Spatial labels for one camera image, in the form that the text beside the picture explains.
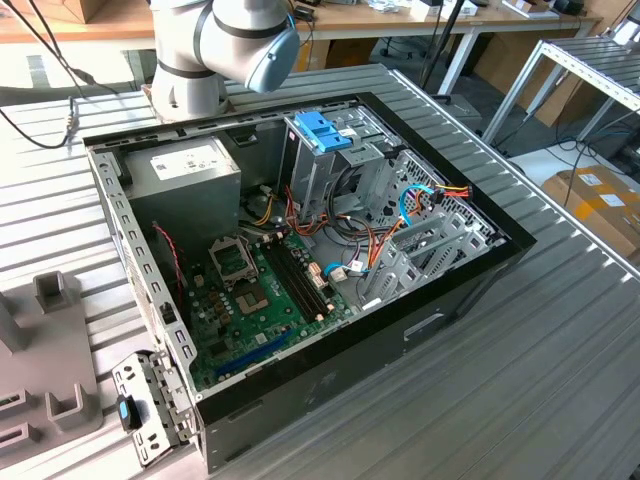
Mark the black tripod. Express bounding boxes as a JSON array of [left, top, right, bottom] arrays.
[[422, 0, 467, 96]]

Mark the blue data wire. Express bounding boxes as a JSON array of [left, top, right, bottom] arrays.
[[398, 183, 434, 229], [322, 262, 371, 284]]

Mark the green motherboard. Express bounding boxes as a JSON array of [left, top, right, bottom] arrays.
[[187, 232, 361, 394]]

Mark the black RAM slot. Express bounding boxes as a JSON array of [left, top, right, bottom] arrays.
[[280, 240, 333, 312], [261, 245, 312, 321], [274, 242, 326, 316], [267, 244, 319, 319]]

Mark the yellow orange wire bundle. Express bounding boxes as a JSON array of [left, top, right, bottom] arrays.
[[252, 192, 277, 226]]

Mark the labelled cardboard box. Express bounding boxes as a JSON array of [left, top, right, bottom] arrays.
[[542, 164, 640, 259]]

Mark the metal socket cover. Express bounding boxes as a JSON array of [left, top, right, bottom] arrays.
[[208, 237, 259, 290]]

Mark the grey parts rack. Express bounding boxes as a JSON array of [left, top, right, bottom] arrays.
[[0, 271, 107, 454]]

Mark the long wooden desk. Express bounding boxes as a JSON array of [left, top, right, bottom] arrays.
[[0, 0, 604, 96]]

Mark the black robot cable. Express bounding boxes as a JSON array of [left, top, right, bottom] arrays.
[[0, 97, 80, 149], [9, 0, 122, 96]]

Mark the metal slat side table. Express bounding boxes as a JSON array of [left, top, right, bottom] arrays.
[[482, 37, 640, 146]]

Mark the CPU socket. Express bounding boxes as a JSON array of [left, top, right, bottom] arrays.
[[234, 284, 274, 317]]

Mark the metal disk bay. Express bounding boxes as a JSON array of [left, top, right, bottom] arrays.
[[358, 209, 507, 312]]

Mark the black open PC case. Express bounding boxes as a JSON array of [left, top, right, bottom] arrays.
[[82, 91, 539, 474]]

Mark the blue plastic bay latch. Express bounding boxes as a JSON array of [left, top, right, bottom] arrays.
[[294, 110, 354, 155]]

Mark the red black fan wire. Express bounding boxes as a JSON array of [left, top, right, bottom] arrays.
[[152, 222, 186, 306]]

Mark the small brown cardboard box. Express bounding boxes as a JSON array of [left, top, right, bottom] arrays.
[[298, 38, 379, 71]]

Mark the power wire with black plug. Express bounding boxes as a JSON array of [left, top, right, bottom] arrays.
[[367, 182, 474, 274]]

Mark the large brown cardboard box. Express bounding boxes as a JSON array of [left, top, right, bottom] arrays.
[[472, 29, 599, 129]]

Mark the black tool with blue ring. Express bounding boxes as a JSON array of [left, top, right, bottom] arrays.
[[115, 394, 143, 433]]

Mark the grey power supply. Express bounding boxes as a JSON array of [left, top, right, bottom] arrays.
[[122, 135, 244, 251]]

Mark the red orange wire bundle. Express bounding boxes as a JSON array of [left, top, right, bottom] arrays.
[[283, 183, 334, 240]]

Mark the blue expansion slot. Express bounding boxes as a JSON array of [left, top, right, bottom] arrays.
[[214, 328, 295, 379]]

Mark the metal drive cage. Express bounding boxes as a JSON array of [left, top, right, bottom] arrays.
[[277, 107, 401, 221]]

